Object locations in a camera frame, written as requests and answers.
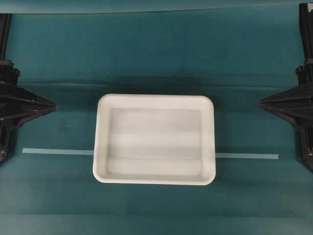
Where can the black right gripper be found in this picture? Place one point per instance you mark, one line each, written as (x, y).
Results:
(299, 117)

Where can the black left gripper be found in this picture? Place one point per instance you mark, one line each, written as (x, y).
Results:
(14, 116)

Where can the white rectangular plastic tray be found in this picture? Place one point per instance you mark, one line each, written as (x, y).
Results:
(155, 139)

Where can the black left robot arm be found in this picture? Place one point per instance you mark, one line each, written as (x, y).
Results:
(5, 20)

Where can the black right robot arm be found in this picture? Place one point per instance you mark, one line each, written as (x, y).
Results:
(296, 104)

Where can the light blue tape strip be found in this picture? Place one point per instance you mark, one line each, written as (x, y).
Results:
(74, 152)

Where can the teal green table cloth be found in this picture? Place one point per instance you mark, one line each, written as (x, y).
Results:
(233, 56)

